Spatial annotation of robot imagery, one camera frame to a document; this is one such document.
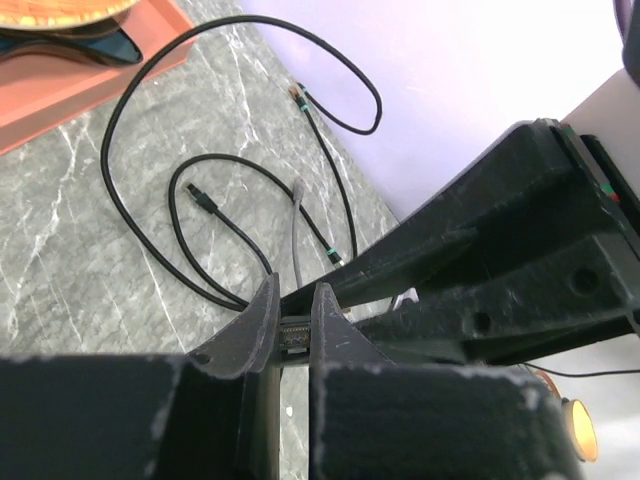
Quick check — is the grey ethernet cable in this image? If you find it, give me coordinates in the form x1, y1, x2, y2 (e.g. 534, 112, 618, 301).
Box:
290, 179, 307, 289

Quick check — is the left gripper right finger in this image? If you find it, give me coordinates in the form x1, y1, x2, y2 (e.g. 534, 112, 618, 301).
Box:
309, 284, 595, 479

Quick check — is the long black ethernet cable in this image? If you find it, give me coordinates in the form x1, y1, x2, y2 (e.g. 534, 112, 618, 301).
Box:
99, 14, 384, 311

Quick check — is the terracotta plastic tray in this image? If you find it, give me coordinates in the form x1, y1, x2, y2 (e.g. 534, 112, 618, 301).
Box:
1, 1, 193, 154

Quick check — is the black network switch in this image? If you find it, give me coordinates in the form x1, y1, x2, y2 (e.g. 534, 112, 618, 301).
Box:
279, 315, 311, 368

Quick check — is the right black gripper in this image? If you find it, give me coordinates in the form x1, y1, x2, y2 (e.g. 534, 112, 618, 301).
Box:
279, 117, 640, 331

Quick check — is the short black patch cable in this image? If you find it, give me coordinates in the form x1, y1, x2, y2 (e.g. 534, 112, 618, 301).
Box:
288, 82, 358, 267

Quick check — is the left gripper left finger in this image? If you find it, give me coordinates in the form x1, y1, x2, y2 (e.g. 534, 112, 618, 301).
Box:
1, 276, 280, 479

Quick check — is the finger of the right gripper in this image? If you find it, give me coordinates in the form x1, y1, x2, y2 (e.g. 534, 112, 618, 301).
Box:
356, 234, 639, 365

